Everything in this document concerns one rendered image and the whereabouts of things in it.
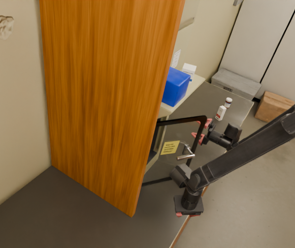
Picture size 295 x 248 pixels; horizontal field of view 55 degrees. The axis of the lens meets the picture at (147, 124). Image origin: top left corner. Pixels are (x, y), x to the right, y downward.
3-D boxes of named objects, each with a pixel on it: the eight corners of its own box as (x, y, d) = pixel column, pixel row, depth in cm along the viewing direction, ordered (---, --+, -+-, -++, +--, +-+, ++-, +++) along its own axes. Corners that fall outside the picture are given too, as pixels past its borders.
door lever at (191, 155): (172, 153, 127) (173, 149, 125) (189, 150, 131) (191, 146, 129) (177, 162, 123) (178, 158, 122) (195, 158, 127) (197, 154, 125)
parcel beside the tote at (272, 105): (253, 117, 377) (262, 100, 359) (256, 106, 401) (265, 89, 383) (283, 129, 367) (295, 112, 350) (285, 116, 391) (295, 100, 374)
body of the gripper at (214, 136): (213, 122, 141) (226, 129, 138) (207, 136, 148) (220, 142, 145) (207, 129, 136) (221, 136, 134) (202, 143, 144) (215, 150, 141)
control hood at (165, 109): (139, 120, 106) (143, 98, 99) (177, 87, 129) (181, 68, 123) (165, 134, 102) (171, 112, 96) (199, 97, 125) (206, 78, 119)
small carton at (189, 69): (179, 81, 113) (182, 68, 109) (180, 76, 117) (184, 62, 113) (190, 84, 113) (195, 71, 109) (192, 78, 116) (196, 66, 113)
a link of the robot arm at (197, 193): (194, 197, 91) (207, 188, 93) (180, 180, 94) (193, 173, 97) (190, 206, 96) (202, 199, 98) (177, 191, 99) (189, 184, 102)
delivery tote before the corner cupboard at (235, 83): (204, 97, 396) (211, 76, 375) (215, 86, 426) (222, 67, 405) (244, 116, 376) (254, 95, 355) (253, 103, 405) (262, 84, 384)
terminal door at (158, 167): (129, 188, 133) (141, 123, 108) (184, 175, 145) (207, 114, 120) (129, 189, 132) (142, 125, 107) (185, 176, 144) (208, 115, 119)
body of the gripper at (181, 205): (173, 197, 105) (176, 186, 99) (200, 197, 106) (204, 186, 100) (175, 213, 100) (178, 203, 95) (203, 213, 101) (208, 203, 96)
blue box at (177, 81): (148, 96, 101) (153, 74, 96) (162, 85, 108) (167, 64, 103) (173, 108, 98) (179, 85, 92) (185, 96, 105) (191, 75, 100)
